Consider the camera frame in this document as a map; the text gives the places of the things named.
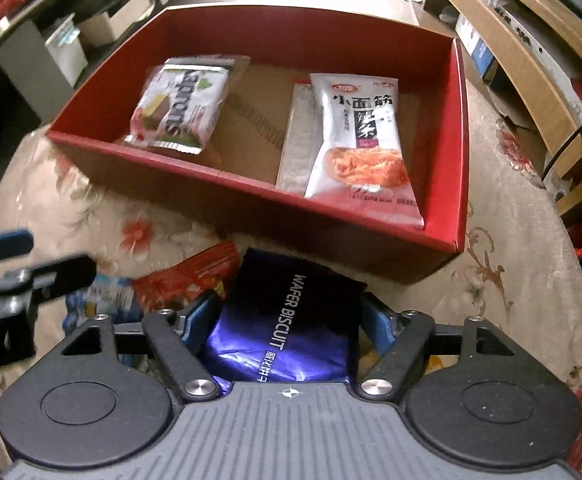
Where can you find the blue and white carton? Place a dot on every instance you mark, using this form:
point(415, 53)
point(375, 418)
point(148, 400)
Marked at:
point(476, 45)

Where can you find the white spicy strips packet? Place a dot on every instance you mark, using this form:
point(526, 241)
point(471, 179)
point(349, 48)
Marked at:
point(361, 160)

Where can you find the green and white wafer packet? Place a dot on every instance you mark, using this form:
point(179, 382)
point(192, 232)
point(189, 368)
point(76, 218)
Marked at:
point(181, 105)

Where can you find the clear storage bin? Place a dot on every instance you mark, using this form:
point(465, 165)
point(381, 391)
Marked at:
point(68, 50)

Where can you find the white storage bin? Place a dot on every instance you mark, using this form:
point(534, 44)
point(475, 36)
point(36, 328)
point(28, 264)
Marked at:
point(116, 20)

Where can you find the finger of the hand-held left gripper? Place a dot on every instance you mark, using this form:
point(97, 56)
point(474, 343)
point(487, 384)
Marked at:
point(61, 275)
point(1, 247)

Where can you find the dark long table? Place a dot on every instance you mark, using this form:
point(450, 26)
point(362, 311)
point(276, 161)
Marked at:
point(21, 45)

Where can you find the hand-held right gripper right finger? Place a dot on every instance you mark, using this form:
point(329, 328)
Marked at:
point(378, 322)

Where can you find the blue and white snack packet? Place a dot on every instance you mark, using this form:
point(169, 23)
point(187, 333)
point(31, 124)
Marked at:
point(111, 295)

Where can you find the dark blue wafer packet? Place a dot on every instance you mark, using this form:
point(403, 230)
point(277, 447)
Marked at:
point(281, 320)

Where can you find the red snack packet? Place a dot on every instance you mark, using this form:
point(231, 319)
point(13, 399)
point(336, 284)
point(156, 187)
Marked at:
point(181, 280)

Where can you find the floral tablecloth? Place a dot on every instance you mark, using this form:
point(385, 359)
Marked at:
point(496, 285)

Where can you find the wooden television cabinet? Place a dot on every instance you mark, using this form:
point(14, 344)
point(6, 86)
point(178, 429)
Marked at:
point(521, 60)

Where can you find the silver set-top box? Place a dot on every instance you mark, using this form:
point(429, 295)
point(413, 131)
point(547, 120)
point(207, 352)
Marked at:
point(536, 45)

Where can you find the red cardboard box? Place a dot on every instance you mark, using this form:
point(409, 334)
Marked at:
point(431, 150)

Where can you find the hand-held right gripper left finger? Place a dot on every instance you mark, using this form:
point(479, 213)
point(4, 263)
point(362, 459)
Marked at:
point(203, 320)

